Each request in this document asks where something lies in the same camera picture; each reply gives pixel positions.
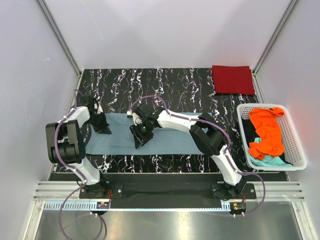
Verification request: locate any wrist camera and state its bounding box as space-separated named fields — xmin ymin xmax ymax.
xmin=127 ymin=110 xmax=143 ymax=126
xmin=94 ymin=103 xmax=103 ymax=115

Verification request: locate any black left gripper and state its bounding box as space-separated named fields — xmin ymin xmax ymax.
xmin=85 ymin=110 xmax=112 ymax=135

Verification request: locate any right aluminium corner post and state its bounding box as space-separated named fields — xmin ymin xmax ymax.
xmin=252 ymin=0 xmax=300 ymax=75

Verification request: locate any left aluminium corner post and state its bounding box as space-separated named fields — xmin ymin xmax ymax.
xmin=35 ymin=0 xmax=82 ymax=78

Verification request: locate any orange t-shirt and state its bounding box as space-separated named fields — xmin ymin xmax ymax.
xmin=248 ymin=107 xmax=285 ymax=161

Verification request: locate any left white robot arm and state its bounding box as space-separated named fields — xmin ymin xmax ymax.
xmin=45 ymin=95 xmax=112 ymax=198

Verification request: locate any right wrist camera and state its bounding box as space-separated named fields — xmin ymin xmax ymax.
xmin=127 ymin=110 xmax=143 ymax=126

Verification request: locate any aluminium corner post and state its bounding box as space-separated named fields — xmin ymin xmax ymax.
xmin=252 ymin=0 xmax=300 ymax=75
xmin=35 ymin=0 xmax=82 ymax=78

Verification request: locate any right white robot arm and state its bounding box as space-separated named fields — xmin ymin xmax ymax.
xmin=127 ymin=106 xmax=247 ymax=200

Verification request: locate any folded red t-shirt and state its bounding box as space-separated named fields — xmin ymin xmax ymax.
xmin=211 ymin=65 xmax=255 ymax=95

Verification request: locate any light blue t-shirt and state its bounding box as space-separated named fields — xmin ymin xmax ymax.
xmin=84 ymin=112 xmax=208 ymax=156

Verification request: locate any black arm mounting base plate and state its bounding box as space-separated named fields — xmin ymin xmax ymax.
xmin=79 ymin=173 xmax=256 ymax=211

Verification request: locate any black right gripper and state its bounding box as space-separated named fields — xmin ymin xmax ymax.
xmin=129 ymin=119 xmax=154 ymax=150

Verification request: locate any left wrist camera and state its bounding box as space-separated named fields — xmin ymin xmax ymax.
xmin=94 ymin=103 xmax=103 ymax=115

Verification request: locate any white plastic laundry basket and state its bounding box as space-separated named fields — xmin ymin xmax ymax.
xmin=236 ymin=103 xmax=307 ymax=172

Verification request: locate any aluminium frame rail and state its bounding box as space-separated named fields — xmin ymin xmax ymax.
xmin=254 ymin=181 xmax=306 ymax=201

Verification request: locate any black garment in basket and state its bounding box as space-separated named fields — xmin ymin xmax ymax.
xmin=242 ymin=119 xmax=260 ymax=147

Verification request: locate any teal t-shirt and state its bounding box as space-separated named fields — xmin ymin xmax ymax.
xmin=247 ymin=137 xmax=293 ymax=168

